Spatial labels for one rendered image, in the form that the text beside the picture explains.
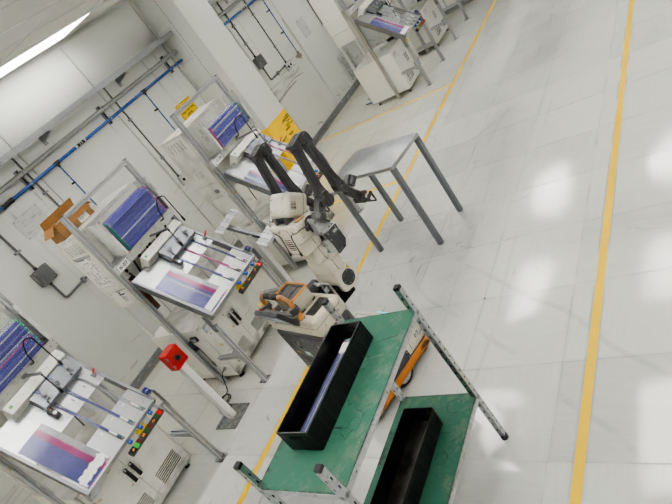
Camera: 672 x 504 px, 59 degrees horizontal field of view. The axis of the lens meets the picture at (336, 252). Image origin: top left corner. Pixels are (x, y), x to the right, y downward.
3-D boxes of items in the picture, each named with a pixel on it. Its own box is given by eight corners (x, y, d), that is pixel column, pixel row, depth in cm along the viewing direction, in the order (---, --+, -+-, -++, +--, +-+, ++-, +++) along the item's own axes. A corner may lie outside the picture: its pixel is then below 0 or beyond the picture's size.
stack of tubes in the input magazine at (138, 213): (167, 209, 488) (145, 184, 477) (130, 250, 455) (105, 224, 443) (158, 213, 496) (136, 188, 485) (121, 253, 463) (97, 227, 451)
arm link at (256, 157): (243, 153, 365) (251, 151, 357) (258, 142, 372) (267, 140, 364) (278, 214, 381) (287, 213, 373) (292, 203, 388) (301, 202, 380)
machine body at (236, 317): (279, 318, 540) (238, 269, 514) (243, 379, 494) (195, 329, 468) (234, 326, 581) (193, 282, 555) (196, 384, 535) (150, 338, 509)
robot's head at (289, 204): (287, 217, 341) (286, 191, 341) (268, 219, 358) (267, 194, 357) (307, 217, 350) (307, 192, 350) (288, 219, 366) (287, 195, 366)
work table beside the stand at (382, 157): (442, 244, 475) (391, 166, 442) (378, 252, 527) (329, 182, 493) (463, 208, 499) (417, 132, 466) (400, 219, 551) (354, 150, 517)
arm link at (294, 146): (280, 143, 332) (289, 140, 323) (296, 131, 338) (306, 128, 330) (317, 210, 347) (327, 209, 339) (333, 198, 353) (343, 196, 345)
